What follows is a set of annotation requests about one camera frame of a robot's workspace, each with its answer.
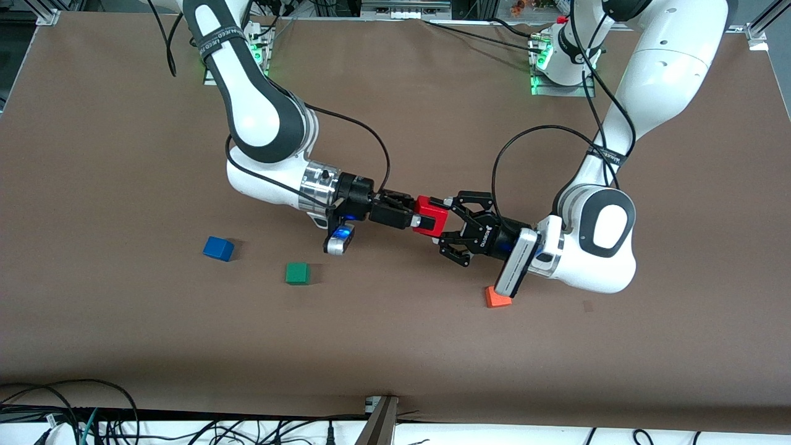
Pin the aluminium corner rail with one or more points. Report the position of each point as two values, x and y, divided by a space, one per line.
757 34

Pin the red cube block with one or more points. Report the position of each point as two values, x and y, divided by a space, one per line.
432 216

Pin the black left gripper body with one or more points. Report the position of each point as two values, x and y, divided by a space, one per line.
492 235

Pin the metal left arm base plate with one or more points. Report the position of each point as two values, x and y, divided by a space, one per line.
556 93

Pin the thin aluminium edge rail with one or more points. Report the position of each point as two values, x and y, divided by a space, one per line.
740 27

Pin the orange cube block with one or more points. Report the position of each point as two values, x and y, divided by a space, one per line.
494 301

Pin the small white bracket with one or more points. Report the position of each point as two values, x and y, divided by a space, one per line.
372 405

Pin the brown table cover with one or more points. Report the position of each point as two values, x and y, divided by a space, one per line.
395 123

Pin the grey power strip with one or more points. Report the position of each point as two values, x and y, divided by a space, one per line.
405 11

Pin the grey metal post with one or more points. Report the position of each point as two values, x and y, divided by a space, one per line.
380 426

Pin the aluminium corner bracket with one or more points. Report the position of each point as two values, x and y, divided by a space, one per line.
48 17

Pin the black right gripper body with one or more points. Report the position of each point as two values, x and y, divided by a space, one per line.
357 190

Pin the blue cube block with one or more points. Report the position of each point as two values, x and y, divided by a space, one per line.
217 249

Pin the green cube block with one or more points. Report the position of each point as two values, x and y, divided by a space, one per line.
297 273

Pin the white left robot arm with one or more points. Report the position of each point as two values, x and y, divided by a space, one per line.
667 68

